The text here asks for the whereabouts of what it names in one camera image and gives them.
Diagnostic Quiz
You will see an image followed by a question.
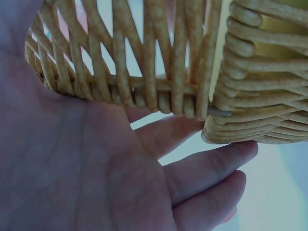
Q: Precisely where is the tan woven wicker basket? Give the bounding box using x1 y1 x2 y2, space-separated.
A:
25 0 308 145

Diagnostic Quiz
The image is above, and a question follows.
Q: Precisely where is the person's left hand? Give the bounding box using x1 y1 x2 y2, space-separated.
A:
0 0 258 231

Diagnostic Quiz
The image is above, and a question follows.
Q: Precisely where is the yellow object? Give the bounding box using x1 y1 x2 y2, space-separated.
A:
254 21 308 57

